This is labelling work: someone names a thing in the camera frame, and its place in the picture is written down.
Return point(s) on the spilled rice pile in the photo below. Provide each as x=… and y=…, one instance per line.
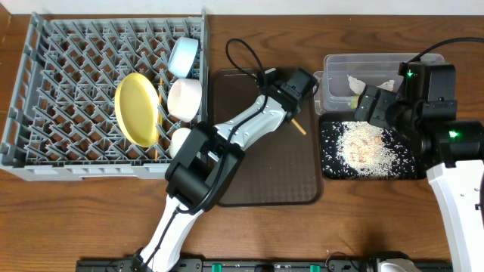
x=365, y=149

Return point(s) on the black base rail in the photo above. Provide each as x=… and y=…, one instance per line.
x=197, y=265

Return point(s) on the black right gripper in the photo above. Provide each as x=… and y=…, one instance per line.
x=384, y=100

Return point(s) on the pink white bowl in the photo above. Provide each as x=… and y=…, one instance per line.
x=184, y=99

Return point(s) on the small pale green cup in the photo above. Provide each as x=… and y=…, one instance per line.
x=179, y=136

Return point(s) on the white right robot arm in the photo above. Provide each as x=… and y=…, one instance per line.
x=424, y=112

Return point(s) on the crumpled white tissue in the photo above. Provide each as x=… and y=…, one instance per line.
x=358, y=86

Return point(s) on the clear plastic waste bin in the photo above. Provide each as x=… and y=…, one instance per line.
x=379, y=69

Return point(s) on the yellow round plate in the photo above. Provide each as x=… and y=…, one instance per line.
x=135, y=104

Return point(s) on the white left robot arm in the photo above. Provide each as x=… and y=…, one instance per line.
x=205, y=164

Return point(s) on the light blue bowl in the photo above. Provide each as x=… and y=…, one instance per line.
x=182, y=56

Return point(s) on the wooden chopstick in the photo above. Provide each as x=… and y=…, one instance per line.
x=299, y=127
x=159, y=116

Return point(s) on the dark brown serving tray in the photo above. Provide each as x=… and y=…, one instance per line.
x=281, y=168

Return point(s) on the grey plastic dishwasher rack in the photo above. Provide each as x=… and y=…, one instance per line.
x=61, y=124

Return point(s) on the black waste tray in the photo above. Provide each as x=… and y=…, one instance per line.
x=329, y=170

